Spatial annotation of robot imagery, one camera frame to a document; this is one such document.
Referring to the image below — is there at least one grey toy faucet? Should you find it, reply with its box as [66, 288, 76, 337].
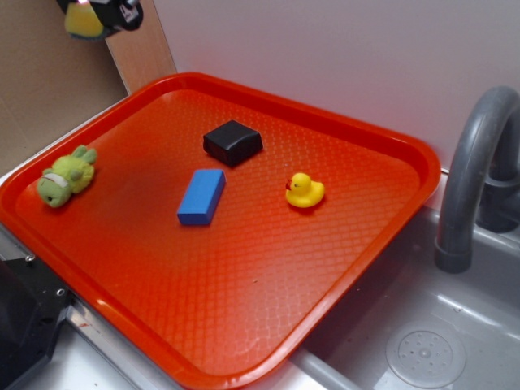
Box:
[435, 86, 519, 274]

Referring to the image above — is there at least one yellow green sponge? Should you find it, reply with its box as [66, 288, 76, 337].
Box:
[64, 2, 105, 41]

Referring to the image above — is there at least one green plush toy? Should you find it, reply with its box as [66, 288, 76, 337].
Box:
[37, 145, 98, 208]

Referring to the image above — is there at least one black block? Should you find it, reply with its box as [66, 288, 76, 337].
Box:
[203, 120, 263, 167]

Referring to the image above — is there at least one yellow rubber duck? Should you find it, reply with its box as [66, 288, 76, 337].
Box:
[285, 172, 325, 208]

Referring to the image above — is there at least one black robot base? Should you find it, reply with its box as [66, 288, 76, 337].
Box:
[1, 255, 72, 389]

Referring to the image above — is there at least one red plastic tray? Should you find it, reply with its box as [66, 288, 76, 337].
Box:
[1, 73, 440, 389]

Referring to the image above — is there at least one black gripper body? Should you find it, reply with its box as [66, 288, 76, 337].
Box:
[57, 0, 144, 32]

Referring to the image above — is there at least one wooden board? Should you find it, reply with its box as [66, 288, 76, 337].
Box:
[96, 0, 176, 93]

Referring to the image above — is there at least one blue rectangular block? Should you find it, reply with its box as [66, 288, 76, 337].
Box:
[177, 169, 226, 226]

